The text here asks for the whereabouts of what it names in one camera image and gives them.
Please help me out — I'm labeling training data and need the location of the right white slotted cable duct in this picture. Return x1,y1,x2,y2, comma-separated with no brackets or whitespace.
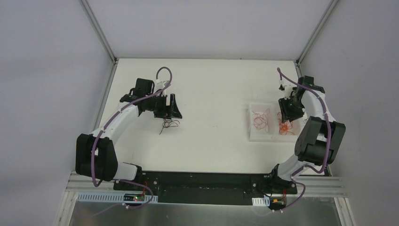
252,196,270,207

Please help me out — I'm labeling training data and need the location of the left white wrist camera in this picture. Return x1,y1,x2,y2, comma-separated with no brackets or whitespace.
154,79,170,95

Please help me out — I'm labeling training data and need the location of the white slotted cable duct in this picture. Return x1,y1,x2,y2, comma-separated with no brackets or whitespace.
252,196,270,207
77,192,158,204

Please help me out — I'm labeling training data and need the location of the left white slotted cable duct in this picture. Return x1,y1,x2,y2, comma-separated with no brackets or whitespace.
77,192,158,204

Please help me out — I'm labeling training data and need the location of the aluminium frame rail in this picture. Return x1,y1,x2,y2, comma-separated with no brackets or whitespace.
296,176,347,198

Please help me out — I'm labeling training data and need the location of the clear plastic compartment tray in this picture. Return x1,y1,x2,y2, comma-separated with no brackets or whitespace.
247,102,307,144

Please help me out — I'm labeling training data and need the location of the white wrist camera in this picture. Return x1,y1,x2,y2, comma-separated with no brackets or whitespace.
154,79,170,95
279,80,292,92

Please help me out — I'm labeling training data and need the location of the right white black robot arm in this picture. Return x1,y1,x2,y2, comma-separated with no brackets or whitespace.
266,76,346,193

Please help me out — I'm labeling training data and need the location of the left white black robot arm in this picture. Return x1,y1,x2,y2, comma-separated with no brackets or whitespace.
75,79,182,190

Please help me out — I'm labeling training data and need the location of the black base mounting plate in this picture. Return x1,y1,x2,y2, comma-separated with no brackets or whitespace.
113,169,297,205

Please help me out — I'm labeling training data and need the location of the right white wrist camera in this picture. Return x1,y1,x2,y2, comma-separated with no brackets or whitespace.
279,80,292,92

